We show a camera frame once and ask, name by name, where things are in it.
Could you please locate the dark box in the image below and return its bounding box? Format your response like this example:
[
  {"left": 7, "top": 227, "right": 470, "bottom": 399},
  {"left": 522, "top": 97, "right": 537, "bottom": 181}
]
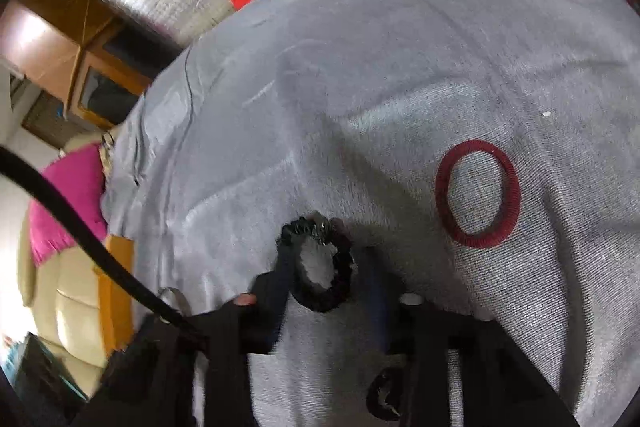
[{"left": 0, "top": 332, "right": 76, "bottom": 409}]

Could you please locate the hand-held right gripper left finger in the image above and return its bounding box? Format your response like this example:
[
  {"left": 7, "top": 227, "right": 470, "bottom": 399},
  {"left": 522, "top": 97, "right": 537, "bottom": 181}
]
[{"left": 75, "top": 232, "right": 302, "bottom": 427}]

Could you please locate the dark red hair tie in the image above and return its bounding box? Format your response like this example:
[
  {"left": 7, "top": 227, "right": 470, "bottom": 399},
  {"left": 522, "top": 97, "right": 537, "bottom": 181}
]
[{"left": 434, "top": 139, "right": 522, "bottom": 249}]

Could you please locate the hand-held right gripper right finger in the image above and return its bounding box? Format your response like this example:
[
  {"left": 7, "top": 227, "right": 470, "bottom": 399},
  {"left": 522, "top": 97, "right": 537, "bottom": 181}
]
[{"left": 366, "top": 248, "right": 582, "bottom": 427}]

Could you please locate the orange cardboard box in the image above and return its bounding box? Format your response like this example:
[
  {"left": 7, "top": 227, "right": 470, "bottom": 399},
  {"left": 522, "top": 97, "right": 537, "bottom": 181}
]
[{"left": 95, "top": 233, "right": 135, "bottom": 358}]

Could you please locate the black scrunchie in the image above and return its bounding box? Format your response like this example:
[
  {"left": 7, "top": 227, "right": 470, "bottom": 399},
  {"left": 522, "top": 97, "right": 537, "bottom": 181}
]
[{"left": 279, "top": 214, "right": 357, "bottom": 314}]

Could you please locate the patterned cloth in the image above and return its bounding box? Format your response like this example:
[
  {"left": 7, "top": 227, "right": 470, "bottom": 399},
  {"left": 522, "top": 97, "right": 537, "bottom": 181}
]
[{"left": 99, "top": 129, "right": 121, "bottom": 180}]

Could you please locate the pink pillow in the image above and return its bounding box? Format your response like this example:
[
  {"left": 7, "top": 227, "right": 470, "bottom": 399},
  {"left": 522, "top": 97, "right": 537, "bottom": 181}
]
[{"left": 27, "top": 142, "right": 109, "bottom": 266}]

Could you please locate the beige leather sofa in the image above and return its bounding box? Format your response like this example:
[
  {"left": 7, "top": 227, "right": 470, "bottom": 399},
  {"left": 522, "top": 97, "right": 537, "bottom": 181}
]
[{"left": 17, "top": 134, "right": 119, "bottom": 400}]

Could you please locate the grey blanket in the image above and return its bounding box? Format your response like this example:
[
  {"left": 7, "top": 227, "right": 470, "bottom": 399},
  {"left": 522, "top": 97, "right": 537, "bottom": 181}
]
[{"left": 100, "top": 0, "right": 640, "bottom": 427}]

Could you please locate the wooden glass-door cabinet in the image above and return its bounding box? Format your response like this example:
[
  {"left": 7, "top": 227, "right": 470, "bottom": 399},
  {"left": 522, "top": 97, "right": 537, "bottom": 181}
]
[{"left": 65, "top": 14, "right": 154, "bottom": 130}]

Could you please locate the black cable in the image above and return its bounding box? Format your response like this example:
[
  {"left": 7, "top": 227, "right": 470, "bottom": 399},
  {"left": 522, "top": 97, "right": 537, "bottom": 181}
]
[{"left": 0, "top": 146, "right": 207, "bottom": 349}]

